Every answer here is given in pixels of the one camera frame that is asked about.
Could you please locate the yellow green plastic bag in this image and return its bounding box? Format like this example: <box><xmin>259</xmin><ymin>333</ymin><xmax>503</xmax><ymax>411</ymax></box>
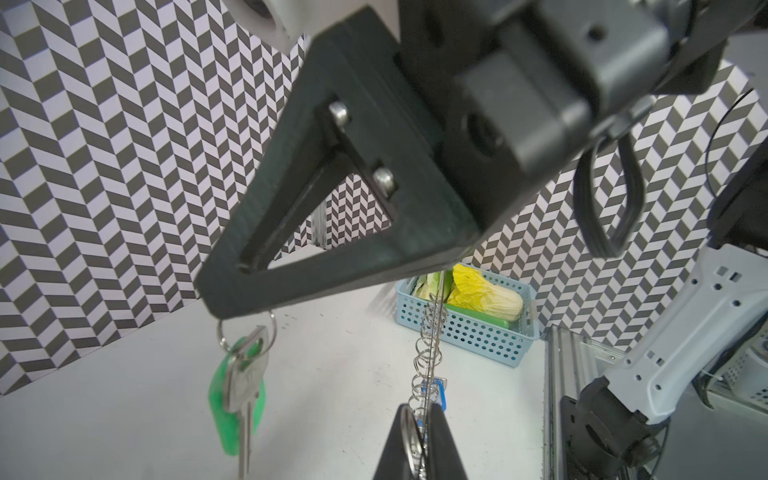
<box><xmin>412</xmin><ymin>264</ymin><xmax>525</xmax><ymax>329</ymax></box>

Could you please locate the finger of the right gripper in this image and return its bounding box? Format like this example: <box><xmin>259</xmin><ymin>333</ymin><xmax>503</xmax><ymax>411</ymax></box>
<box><xmin>195</xmin><ymin>6</ymin><xmax>479</xmax><ymax>320</ymax></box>

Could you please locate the light blue plastic basket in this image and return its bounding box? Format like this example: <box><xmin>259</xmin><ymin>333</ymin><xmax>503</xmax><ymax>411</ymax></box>
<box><xmin>395</xmin><ymin>270</ymin><xmax>541</xmax><ymax>368</ymax></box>

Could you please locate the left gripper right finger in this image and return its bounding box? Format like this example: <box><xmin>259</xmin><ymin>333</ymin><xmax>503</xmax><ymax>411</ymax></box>
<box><xmin>427</xmin><ymin>403</ymin><xmax>468</xmax><ymax>480</ymax></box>

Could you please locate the aluminium frame rail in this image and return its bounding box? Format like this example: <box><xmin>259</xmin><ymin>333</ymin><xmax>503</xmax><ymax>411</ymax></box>
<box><xmin>542</xmin><ymin>323</ymin><xmax>768</xmax><ymax>480</ymax></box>

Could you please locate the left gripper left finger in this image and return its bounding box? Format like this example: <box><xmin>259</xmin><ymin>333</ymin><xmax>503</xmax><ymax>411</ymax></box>
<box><xmin>373</xmin><ymin>404</ymin><xmax>427</xmax><ymax>480</ymax></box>

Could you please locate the key with green tag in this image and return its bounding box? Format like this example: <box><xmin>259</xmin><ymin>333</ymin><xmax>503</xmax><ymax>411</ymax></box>
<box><xmin>207</xmin><ymin>312</ymin><xmax>277</xmax><ymax>479</ymax></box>

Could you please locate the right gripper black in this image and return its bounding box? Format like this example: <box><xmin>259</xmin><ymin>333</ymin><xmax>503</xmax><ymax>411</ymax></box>
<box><xmin>398</xmin><ymin>1</ymin><xmax>767</xmax><ymax>231</ymax></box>

